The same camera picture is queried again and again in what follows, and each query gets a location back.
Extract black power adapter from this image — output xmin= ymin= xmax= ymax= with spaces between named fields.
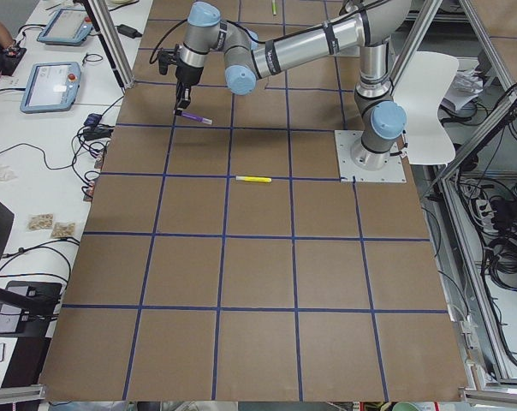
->
xmin=116 ymin=24 xmax=142 ymax=39

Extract left teach pendant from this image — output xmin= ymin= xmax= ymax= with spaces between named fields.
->
xmin=20 ymin=62 xmax=81 ymax=114

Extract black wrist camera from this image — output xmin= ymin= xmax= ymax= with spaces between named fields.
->
xmin=157 ymin=45 xmax=179 ymax=75

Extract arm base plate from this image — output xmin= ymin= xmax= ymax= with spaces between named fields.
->
xmin=335 ymin=130 xmax=407 ymax=183

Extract white chair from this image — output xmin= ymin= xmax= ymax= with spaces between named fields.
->
xmin=393 ymin=51 xmax=459 ymax=165

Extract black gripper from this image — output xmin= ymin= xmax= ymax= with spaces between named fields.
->
xmin=175 ymin=60 xmax=204 ymax=112

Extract purple highlighter pen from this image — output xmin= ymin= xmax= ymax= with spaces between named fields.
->
xmin=174 ymin=110 xmax=213 ymax=125

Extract teach pendant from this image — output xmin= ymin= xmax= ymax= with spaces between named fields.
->
xmin=20 ymin=62 xmax=81 ymax=114
xmin=37 ymin=9 xmax=92 ymax=46

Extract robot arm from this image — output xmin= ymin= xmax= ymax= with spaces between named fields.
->
xmin=173 ymin=1 xmax=411 ymax=170

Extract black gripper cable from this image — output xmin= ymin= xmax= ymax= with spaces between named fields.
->
xmin=149 ymin=19 xmax=189 ymax=65

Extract yellow highlighter pen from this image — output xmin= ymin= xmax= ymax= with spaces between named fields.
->
xmin=235 ymin=176 xmax=272 ymax=183

